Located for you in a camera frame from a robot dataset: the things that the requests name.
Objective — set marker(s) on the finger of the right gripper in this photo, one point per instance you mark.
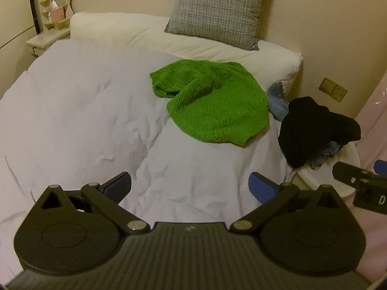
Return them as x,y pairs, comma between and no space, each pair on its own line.
352,175
380,167

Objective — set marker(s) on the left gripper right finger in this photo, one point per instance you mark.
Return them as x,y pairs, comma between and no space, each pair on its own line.
273,199

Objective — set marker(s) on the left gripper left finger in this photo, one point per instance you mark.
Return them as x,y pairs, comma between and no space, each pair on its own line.
105,199

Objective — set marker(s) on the green knitted vest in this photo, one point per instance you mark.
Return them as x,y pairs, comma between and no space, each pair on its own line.
213,102

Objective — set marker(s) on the white round stool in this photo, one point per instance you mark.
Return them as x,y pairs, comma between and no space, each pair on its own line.
307,178

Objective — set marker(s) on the black garment pile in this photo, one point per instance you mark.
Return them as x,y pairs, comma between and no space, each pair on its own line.
309,128

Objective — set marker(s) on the white duvet cover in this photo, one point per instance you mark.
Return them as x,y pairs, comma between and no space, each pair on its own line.
85,112

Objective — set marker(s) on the blue denim garment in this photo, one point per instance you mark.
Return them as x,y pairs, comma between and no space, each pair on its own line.
277,103

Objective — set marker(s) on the cream bed pillow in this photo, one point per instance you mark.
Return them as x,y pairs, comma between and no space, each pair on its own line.
270,63

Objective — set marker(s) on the white bedside table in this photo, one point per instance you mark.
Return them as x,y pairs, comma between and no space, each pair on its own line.
44,40

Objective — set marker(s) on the pink storage box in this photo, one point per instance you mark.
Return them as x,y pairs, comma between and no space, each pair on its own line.
57,14

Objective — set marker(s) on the grey checked cushion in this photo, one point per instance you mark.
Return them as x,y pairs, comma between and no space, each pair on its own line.
232,22

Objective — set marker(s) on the wall power socket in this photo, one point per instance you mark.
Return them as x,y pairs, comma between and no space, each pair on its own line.
332,89

